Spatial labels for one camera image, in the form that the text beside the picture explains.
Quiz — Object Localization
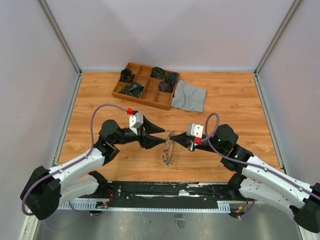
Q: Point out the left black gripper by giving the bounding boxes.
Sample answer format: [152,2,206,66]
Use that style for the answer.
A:
[112,115,167,149]

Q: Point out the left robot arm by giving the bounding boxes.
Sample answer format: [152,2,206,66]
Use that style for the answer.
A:
[20,113,165,220]

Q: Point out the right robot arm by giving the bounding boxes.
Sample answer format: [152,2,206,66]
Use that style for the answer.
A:
[170,123,320,233]

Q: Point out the grey folded cloth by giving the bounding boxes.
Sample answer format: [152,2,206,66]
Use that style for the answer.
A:
[170,80,207,113]

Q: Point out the blue patterned tie front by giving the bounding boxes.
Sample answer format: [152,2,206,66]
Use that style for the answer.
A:
[119,82,145,98]

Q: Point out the wooden divided tray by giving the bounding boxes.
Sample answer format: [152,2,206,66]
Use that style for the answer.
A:
[112,62,180,110]

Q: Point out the rolled purple tie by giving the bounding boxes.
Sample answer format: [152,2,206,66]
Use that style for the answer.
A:
[158,81,173,94]

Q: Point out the rolled dark tie right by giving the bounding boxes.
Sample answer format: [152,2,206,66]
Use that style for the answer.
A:
[164,72,178,88]

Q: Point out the rolled dark tie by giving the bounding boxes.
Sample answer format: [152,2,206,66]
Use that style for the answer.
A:
[119,68,135,84]
[164,72,178,88]

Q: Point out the rolled green tie back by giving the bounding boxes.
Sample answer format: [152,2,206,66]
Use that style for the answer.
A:
[150,67,166,80]

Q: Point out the rolled dark tie back left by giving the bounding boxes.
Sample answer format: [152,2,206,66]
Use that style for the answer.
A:
[119,68,135,84]

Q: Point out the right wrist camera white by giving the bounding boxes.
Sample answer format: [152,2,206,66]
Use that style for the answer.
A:
[186,123,204,139]

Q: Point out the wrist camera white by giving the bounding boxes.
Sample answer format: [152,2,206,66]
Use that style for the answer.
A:
[129,112,144,135]
[186,123,204,139]

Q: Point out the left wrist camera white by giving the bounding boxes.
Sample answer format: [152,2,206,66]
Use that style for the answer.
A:
[129,112,144,135]

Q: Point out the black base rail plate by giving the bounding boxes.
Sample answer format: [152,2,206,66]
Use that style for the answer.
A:
[101,181,246,203]

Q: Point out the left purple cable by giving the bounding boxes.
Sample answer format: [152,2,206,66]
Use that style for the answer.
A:
[21,103,133,216]

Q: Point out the slotted grey cable duct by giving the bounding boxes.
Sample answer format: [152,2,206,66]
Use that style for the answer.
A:
[58,199,231,214]

